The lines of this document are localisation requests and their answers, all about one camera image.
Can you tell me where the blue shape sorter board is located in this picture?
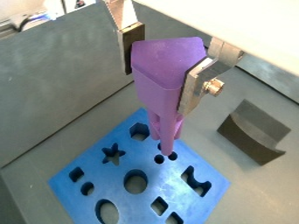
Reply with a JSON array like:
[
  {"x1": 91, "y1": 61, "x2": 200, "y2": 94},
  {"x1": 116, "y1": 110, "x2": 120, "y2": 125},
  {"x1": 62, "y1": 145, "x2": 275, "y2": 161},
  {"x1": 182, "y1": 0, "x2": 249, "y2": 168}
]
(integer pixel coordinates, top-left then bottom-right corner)
[{"x1": 50, "y1": 109, "x2": 230, "y2": 224}]

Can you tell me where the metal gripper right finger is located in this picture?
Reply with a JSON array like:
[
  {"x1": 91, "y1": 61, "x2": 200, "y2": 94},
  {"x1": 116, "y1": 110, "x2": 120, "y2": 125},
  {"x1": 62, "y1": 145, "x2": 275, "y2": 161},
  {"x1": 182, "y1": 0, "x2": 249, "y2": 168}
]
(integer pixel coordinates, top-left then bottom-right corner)
[{"x1": 178, "y1": 38, "x2": 245, "y2": 116}]

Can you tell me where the purple three prong peg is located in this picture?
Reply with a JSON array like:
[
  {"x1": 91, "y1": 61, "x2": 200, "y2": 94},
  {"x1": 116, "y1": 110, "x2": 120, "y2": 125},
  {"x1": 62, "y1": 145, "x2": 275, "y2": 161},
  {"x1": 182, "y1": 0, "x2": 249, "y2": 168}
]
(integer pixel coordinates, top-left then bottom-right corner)
[{"x1": 131, "y1": 37, "x2": 206, "y2": 156}]

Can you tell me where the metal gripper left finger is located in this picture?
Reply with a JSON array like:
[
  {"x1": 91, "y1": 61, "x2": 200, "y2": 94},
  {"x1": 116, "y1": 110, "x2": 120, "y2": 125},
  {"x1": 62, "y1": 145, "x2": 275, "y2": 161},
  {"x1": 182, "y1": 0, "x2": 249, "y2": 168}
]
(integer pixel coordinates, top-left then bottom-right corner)
[{"x1": 104, "y1": 0, "x2": 146, "y2": 75}]

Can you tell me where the grey foam wall panel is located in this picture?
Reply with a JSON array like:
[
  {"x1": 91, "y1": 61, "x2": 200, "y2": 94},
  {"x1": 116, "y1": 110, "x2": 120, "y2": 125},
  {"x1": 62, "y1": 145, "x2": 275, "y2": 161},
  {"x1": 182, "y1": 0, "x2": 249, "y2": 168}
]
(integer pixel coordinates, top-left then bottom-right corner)
[{"x1": 0, "y1": 3, "x2": 132, "y2": 168}]

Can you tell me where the dark grey curved block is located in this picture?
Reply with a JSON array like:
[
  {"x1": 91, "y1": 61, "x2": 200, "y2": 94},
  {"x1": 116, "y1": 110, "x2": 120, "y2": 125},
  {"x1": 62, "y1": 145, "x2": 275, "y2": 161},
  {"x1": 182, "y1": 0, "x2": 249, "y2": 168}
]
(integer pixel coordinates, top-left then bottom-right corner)
[{"x1": 218, "y1": 100, "x2": 291, "y2": 165}]

